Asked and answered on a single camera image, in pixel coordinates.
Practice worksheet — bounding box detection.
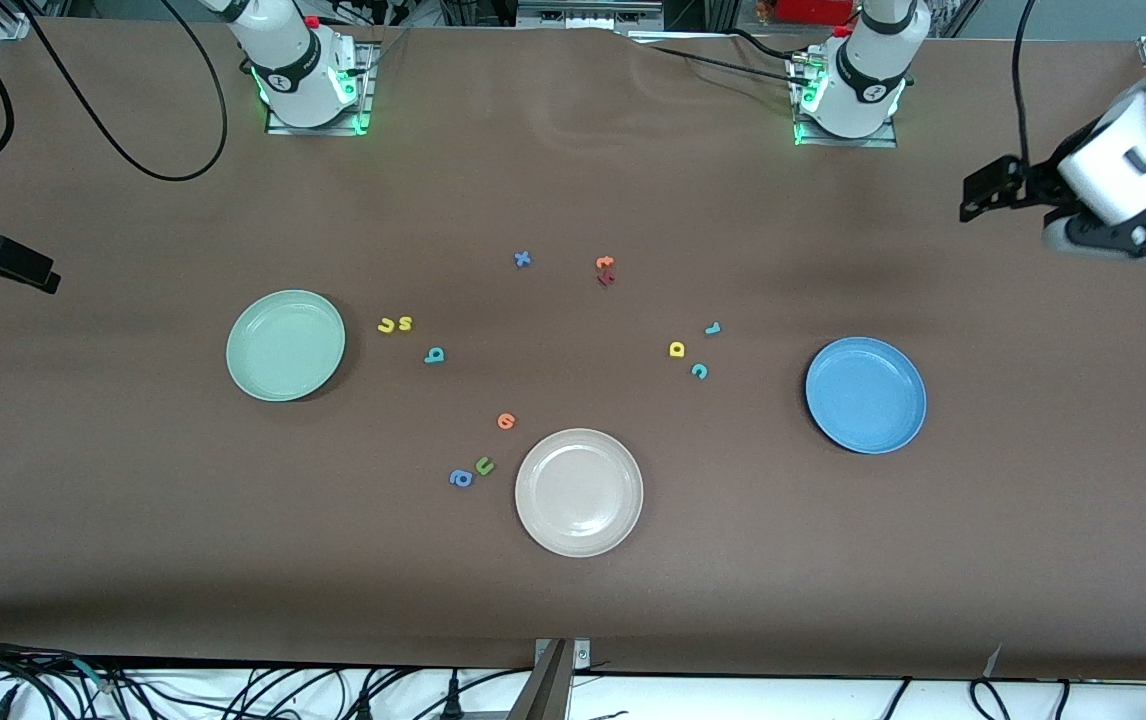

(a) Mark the blue plate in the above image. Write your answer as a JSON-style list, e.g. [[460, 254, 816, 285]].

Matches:
[[805, 336, 928, 456]]

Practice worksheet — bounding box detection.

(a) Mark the red box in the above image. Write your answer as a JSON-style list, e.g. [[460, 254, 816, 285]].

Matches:
[[776, 0, 856, 27]]

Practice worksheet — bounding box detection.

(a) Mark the metal post bracket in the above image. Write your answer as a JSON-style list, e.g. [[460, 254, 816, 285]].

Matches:
[[534, 637, 592, 670]]

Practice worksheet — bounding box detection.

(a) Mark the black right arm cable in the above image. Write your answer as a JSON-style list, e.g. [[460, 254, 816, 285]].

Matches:
[[0, 0, 229, 233]]

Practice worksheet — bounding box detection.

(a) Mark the beige plate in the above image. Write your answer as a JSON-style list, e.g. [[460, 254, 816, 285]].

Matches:
[[514, 428, 645, 559]]

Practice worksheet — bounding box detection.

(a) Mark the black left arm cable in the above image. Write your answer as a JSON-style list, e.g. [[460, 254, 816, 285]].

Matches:
[[1013, 0, 1039, 171]]

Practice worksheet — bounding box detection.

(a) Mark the aluminium camera post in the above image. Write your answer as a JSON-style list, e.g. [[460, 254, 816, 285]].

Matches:
[[508, 640, 574, 720]]

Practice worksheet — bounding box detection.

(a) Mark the silver equipment box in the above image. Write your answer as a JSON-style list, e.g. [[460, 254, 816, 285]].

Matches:
[[516, 0, 665, 31]]

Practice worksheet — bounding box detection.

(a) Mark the green plate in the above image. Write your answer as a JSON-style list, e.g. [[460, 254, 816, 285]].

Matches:
[[226, 289, 347, 403]]

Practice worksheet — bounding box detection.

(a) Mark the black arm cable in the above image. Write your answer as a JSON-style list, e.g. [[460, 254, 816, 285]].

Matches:
[[0, 0, 229, 233], [1013, 0, 1039, 171]]

